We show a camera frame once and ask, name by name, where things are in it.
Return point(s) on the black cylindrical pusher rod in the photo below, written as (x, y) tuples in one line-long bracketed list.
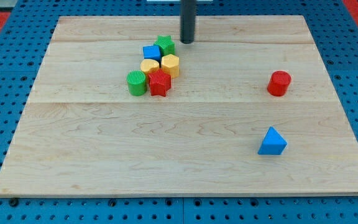
[(187, 21)]

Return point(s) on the green star block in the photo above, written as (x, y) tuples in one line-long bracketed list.
[(165, 44)]

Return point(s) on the red star block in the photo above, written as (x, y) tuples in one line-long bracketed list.
[(159, 83)]

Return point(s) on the blue cube block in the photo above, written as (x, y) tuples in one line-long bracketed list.
[(152, 52)]

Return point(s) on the yellow hexagon block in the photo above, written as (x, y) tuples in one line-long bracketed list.
[(170, 64)]

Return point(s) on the yellow heart block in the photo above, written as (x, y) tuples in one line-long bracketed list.
[(149, 65)]

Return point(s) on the green cylinder block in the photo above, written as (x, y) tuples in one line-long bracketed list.
[(136, 81)]

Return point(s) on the red cylinder block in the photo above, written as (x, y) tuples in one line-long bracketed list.
[(279, 83)]

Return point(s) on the blue triangle block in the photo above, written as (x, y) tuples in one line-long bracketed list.
[(273, 143)]

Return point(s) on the wooden board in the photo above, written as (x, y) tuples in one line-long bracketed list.
[(83, 135)]

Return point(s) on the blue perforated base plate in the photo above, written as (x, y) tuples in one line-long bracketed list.
[(24, 40)]

